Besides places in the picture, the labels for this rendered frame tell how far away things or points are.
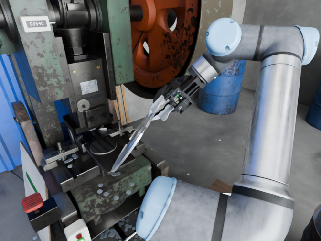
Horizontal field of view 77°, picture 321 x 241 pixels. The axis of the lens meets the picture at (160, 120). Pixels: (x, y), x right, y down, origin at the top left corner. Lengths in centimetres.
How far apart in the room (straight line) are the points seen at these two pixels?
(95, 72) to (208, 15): 49
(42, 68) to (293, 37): 71
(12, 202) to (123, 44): 161
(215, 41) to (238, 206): 33
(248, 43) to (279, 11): 340
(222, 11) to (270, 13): 310
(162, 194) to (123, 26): 69
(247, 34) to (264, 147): 24
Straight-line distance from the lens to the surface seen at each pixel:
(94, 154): 97
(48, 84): 81
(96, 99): 94
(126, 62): 92
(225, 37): 48
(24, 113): 130
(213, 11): 81
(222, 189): 141
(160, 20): 102
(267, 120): 41
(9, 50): 101
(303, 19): 377
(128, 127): 118
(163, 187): 38
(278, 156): 39
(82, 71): 89
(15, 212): 201
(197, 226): 35
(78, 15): 87
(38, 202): 88
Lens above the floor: 136
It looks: 30 degrees down
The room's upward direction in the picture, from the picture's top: straight up
